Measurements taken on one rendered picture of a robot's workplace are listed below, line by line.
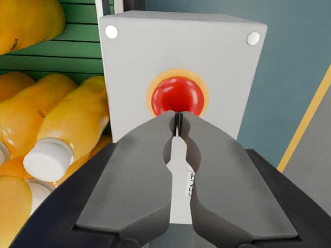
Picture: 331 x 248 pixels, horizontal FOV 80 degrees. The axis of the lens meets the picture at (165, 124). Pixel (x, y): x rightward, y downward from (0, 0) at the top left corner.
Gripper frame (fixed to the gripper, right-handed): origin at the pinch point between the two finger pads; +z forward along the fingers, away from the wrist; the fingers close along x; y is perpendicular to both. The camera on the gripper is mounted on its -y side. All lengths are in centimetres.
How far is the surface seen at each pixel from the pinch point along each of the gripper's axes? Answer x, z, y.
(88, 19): -12.8, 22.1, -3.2
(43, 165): -12.4, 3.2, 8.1
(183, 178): 1.2, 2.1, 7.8
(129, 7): -6.7, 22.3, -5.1
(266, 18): 51, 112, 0
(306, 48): 78, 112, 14
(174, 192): 0.4, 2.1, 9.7
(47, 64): -20.9, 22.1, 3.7
